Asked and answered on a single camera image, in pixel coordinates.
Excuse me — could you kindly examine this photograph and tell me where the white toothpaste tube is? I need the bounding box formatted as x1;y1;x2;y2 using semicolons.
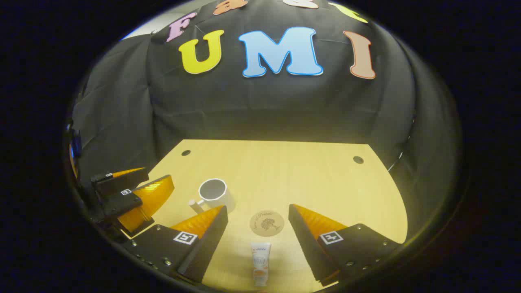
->
250;243;271;288

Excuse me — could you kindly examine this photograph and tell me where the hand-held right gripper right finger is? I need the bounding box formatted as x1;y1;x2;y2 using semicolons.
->
288;203;401;286

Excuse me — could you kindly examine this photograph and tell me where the white cup with wooden handle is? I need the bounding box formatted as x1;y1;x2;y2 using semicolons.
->
188;178;236;215

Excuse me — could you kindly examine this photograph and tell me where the light wooden desktop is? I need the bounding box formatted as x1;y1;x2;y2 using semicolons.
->
122;139;409;293

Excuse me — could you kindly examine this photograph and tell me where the round wooden coaster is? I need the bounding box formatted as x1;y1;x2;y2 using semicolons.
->
249;210;285;237

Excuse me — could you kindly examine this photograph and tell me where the black backdrop cloth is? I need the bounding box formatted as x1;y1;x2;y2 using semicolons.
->
67;0;462;245

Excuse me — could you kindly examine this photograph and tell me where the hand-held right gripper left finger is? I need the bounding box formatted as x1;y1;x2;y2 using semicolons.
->
122;205;229;284

